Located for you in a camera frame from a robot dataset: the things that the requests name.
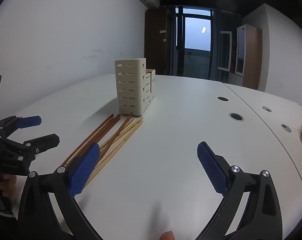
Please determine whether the cream slotted utensil holder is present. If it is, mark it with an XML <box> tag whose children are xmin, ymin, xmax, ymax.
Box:
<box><xmin>115</xmin><ymin>58</ymin><xmax>156</xmax><ymax>117</ymax></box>

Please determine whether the pile of wooden chopsticks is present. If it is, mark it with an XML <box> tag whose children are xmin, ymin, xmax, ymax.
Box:
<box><xmin>61</xmin><ymin>113</ymin><xmax>144</xmax><ymax>188</ymax></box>

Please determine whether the dark framed glass window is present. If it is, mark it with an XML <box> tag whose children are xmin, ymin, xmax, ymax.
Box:
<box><xmin>175</xmin><ymin>5</ymin><xmax>213</xmax><ymax>79</ymax></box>

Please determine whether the blue curtain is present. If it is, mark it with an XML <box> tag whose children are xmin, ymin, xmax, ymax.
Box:
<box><xmin>208</xmin><ymin>9</ymin><xmax>242</xmax><ymax>82</ymax></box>

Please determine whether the person's left hand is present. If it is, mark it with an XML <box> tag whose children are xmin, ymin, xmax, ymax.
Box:
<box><xmin>0</xmin><ymin>174</ymin><xmax>18</xmax><ymax>198</ymax></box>

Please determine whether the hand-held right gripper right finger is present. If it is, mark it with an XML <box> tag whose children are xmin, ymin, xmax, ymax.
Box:
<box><xmin>197</xmin><ymin>141</ymin><xmax>282</xmax><ymax>240</ymax></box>

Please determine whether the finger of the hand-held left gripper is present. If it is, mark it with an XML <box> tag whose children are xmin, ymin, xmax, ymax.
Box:
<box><xmin>0</xmin><ymin>116</ymin><xmax>42</xmax><ymax>137</ymax></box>
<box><xmin>6</xmin><ymin>134</ymin><xmax>60</xmax><ymax>160</ymax></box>

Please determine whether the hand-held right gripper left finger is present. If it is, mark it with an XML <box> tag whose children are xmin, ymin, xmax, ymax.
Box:
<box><xmin>17</xmin><ymin>142</ymin><xmax>103</xmax><ymax>240</ymax></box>

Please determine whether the wooden cabinet with glass door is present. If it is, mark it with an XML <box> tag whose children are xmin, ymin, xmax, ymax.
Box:
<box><xmin>234</xmin><ymin>24</ymin><xmax>263</xmax><ymax>90</ymax></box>

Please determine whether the brown wooden door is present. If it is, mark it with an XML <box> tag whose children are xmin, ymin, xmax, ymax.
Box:
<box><xmin>144</xmin><ymin>6</ymin><xmax>171</xmax><ymax>75</ymax></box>

